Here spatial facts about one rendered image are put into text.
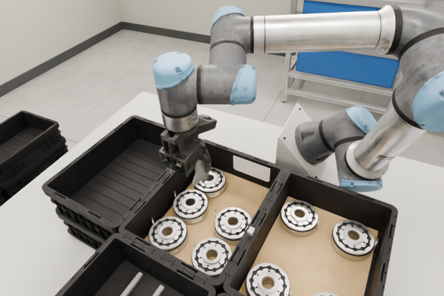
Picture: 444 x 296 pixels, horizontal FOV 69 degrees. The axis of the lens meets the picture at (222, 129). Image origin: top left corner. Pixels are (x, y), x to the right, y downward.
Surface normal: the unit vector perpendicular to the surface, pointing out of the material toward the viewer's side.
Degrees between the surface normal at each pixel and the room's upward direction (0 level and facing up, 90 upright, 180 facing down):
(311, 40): 88
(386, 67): 90
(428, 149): 0
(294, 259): 0
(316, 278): 0
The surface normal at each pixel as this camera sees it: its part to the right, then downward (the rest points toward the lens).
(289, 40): -0.07, 0.60
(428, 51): -0.71, -0.35
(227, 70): -0.04, -0.47
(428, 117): -0.04, 0.81
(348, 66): -0.43, 0.58
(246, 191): -0.04, -0.78
